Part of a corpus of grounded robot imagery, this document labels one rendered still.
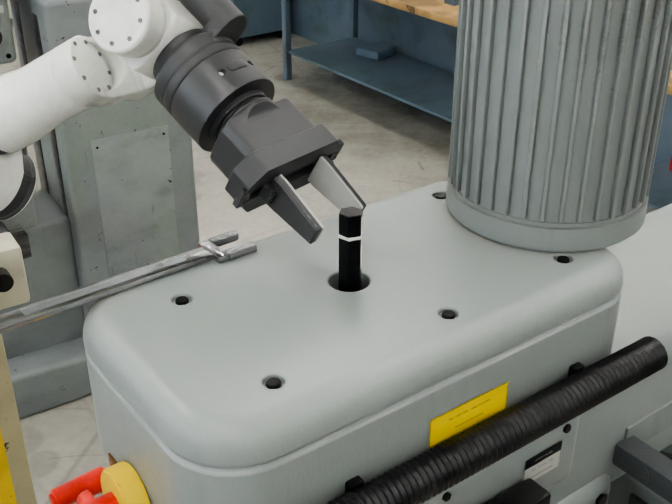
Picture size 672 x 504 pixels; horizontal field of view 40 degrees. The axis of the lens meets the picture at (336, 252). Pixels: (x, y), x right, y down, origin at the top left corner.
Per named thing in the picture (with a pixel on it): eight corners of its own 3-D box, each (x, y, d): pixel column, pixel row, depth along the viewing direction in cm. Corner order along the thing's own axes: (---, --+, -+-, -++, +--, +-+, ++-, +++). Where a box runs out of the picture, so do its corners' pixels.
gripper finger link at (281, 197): (313, 246, 80) (267, 196, 81) (327, 223, 78) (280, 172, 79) (301, 252, 79) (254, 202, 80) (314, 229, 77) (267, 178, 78)
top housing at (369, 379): (218, 623, 69) (203, 460, 62) (80, 438, 88) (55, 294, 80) (622, 395, 94) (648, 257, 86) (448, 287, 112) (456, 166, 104)
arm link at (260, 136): (319, 190, 90) (241, 107, 93) (359, 120, 83) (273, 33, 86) (224, 235, 81) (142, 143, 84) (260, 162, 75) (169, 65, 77)
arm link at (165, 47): (143, 115, 80) (67, 30, 83) (206, 127, 90) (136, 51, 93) (224, 14, 77) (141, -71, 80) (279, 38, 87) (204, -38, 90)
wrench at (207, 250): (2, 341, 74) (0, 332, 73) (-15, 320, 77) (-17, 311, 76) (256, 251, 87) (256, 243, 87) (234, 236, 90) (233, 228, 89)
